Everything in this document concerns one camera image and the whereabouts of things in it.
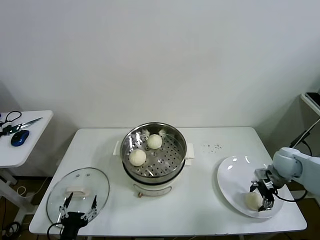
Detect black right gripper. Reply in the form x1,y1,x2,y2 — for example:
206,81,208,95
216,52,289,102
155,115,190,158
248,179,276,213

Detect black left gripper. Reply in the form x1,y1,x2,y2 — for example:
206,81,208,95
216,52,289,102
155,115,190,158
58,191,98,240

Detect white steamed baozi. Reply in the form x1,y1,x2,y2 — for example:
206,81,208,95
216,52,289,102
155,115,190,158
244,191,264,212
146,134,163,150
128,149,147,167

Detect round glass pot lid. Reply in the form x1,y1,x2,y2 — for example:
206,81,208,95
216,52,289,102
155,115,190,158
46,167,111,226

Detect perforated steel steamer basket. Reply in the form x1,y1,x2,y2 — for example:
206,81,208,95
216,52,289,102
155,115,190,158
120,121,188,183

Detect white oval plate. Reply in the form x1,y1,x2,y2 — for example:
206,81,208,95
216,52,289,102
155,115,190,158
216,155,285,220

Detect black power adapter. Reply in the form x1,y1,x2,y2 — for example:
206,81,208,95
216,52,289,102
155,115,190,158
289,129,311,149

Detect scattered dark crumbs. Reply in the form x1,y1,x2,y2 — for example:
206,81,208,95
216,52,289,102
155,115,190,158
201,142,224,153

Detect white electric cooker base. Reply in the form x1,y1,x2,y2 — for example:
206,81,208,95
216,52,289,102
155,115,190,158
113,140,196,199

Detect white side table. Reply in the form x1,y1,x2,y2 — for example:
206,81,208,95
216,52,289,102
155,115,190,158
0,110,54,216

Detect blue computer mouse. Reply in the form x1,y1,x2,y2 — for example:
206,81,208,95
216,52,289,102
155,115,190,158
10,129,30,147

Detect white side shelf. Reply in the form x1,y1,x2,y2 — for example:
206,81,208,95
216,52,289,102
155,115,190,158
299,91,320,118

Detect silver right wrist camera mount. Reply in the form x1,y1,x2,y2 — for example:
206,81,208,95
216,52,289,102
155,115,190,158
254,167,273,182

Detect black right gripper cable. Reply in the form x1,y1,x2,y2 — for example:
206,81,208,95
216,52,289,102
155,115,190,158
273,189,309,204

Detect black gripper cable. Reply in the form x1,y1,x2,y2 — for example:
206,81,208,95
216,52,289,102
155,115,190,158
46,221,64,240
273,189,309,204

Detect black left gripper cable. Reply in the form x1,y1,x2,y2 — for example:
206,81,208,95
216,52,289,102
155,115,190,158
46,221,64,240

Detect white floor cable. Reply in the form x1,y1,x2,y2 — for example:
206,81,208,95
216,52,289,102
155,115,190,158
16,176,52,200

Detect black power cable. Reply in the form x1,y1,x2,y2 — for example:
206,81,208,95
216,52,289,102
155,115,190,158
301,139,313,157

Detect black floor cables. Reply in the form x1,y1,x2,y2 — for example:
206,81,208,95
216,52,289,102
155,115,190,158
0,221,23,239

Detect white diagonal cable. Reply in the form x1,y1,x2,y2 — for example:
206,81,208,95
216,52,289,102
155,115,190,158
303,122,320,137

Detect black handled scissors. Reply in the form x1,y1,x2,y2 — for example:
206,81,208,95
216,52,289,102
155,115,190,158
0,110,44,136

